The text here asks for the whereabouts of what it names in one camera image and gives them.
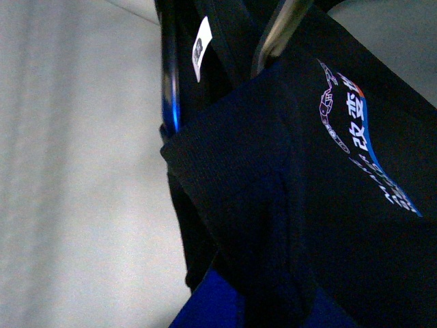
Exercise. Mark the black printed t-shirt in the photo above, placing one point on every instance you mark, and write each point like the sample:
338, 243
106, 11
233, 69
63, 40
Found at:
306, 197

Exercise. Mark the white neck label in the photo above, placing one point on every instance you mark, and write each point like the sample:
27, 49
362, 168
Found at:
202, 40

